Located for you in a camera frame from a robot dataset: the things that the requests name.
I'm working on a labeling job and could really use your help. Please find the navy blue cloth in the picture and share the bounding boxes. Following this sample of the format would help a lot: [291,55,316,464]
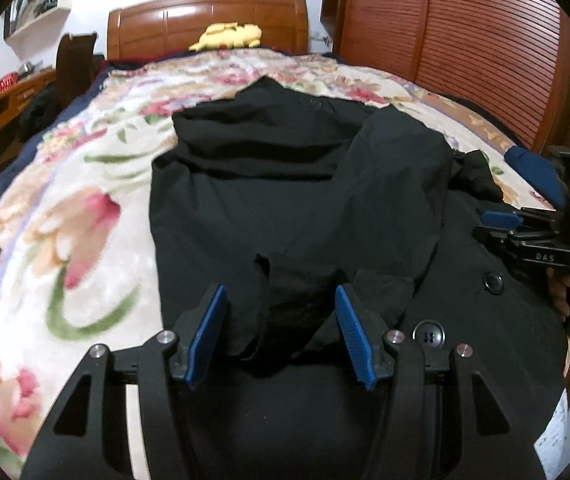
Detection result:
[504,145,566,211]

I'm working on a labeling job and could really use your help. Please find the wooden bed headboard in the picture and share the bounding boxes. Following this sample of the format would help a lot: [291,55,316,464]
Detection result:
[106,0,310,61]

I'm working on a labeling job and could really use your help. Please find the navy blue bed sheet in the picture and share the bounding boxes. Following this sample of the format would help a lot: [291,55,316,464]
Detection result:
[0,57,116,216]

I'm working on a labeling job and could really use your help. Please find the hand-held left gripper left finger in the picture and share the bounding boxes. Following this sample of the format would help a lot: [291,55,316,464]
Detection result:
[20,283,229,480]

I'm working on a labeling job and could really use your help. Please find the white wall shelf unit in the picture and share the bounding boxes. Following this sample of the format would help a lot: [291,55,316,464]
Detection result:
[4,0,73,41]

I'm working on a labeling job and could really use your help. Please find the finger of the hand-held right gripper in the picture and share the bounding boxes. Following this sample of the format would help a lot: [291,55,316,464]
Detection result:
[472,230,510,256]
[482,209,563,231]

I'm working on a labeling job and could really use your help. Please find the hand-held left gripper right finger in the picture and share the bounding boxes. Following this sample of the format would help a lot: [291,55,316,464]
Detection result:
[334,282,548,480]

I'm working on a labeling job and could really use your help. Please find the yellow plush toy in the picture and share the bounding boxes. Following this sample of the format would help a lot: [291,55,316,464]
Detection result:
[188,22,263,52]

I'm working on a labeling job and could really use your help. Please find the black buttoned coat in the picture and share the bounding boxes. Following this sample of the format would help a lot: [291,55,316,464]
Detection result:
[147,76,570,480]

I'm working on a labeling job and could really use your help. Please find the dark wooden chair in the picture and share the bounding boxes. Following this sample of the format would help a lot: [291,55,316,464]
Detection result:
[56,32,100,106]

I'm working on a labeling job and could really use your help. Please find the wooden louvred wardrobe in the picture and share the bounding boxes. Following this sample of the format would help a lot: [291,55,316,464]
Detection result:
[321,0,570,171]

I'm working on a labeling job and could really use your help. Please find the floral blanket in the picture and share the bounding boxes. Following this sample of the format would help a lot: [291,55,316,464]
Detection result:
[0,50,570,480]

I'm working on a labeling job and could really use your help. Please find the black clothes pile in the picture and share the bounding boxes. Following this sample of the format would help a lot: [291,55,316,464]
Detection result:
[19,85,63,141]

